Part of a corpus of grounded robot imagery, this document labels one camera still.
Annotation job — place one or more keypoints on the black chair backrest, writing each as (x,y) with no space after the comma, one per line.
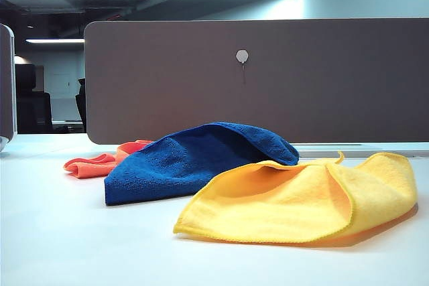
(80,105)

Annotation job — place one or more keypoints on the orange microfiber rag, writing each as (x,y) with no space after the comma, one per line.
(87,167)

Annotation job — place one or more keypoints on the black office chair with headrest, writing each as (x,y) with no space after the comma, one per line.
(33,112)

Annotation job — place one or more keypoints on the short ceiling light strip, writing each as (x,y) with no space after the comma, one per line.
(57,41)

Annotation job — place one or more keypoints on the blue microfiber rag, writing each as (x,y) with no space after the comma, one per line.
(174,165)

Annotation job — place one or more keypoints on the yellow microfiber rag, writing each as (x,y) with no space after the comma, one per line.
(268,209)

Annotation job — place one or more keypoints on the white hexagonal wall hook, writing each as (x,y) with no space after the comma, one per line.
(241,55)

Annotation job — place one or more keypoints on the grey desk partition panel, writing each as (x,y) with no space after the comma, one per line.
(318,98)

